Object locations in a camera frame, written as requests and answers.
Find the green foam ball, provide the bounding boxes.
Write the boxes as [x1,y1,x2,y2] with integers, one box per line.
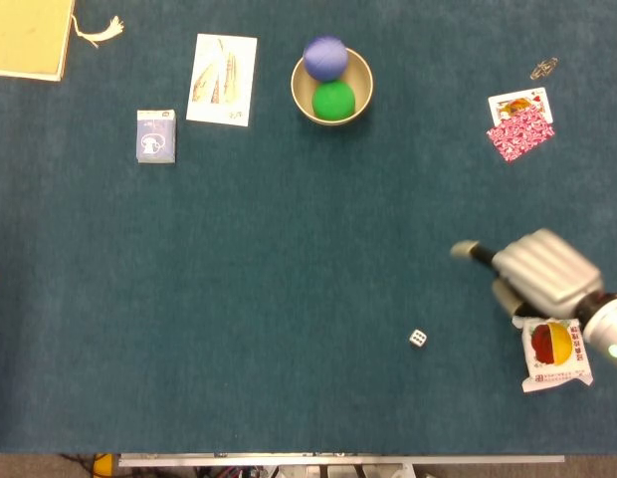
[311,80,357,120]

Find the white fruit snack packet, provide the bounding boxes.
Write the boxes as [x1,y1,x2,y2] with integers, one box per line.
[512,314,594,393]

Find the face-up king playing card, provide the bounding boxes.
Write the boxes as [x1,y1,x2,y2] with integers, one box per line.
[487,87,555,127]

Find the yellow book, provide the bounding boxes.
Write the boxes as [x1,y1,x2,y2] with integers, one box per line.
[0,0,77,83]

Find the teal felt table cloth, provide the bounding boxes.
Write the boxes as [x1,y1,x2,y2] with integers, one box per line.
[0,0,617,455]

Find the white illustrated postcard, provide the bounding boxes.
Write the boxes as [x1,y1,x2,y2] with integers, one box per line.
[185,33,259,127]

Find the blue foam ball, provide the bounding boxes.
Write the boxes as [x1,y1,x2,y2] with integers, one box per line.
[303,35,349,83]

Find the metal paper clips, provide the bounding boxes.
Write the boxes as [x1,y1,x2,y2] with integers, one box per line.
[529,56,559,81]

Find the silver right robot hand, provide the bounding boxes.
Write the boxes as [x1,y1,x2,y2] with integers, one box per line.
[449,228,605,320]

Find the white cord tassel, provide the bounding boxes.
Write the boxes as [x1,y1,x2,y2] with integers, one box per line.
[71,14,125,50]

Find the blue playing card box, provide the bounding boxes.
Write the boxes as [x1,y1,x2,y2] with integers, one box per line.
[135,109,177,165]

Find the beige bowl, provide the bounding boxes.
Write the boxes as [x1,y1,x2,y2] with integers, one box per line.
[291,47,375,126]

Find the red patterned playing card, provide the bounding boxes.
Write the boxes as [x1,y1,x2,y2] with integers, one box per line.
[486,105,557,164]

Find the grey metal rail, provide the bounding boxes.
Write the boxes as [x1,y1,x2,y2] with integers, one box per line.
[117,452,566,468]

